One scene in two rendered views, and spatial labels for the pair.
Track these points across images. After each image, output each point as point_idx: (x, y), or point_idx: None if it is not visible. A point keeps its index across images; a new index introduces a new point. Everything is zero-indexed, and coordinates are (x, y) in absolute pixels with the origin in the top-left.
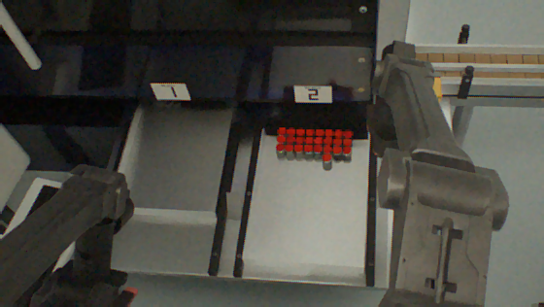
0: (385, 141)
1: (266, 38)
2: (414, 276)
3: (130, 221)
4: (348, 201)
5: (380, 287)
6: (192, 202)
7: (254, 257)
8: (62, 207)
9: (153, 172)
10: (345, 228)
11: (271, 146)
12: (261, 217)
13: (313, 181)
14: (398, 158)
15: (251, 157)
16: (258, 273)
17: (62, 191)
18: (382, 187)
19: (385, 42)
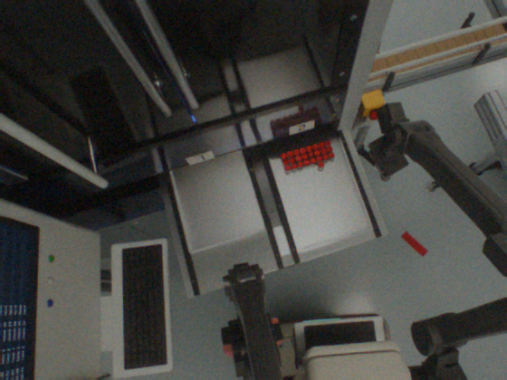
0: (389, 165)
1: (272, 109)
2: None
3: (207, 254)
4: (343, 187)
5: (384, 235)
6: (243, 225)
7: (304, 248)
8: (260, 319)
9: (205, 213)
10: (349, 206)
11: (277, 166)
12: (293, 218)
13: (315, 181)
14: (504, 243)
15: (269, 180)
16: (309, 255)
17: (243, 304)
18: (501, 264)
19: (353, 87)
